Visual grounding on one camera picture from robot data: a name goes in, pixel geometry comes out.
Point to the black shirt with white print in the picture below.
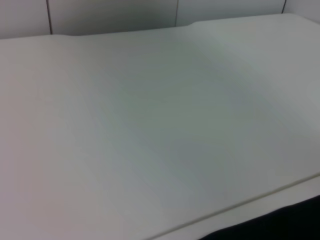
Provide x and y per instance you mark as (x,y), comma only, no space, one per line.
(287,225)

